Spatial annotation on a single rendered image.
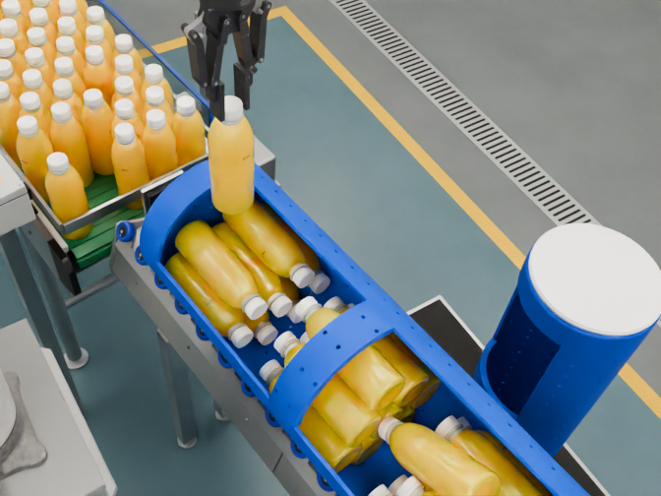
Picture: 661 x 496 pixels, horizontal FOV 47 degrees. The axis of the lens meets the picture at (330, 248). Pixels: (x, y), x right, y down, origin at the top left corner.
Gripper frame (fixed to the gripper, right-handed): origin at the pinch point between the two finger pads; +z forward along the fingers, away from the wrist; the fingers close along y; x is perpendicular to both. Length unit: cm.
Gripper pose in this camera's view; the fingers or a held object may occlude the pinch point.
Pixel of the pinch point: (229, 93)
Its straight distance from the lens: 116.4
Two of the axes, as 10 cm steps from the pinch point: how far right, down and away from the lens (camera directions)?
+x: -6.4, -6.4, 4.4
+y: 7.7, -4.6, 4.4
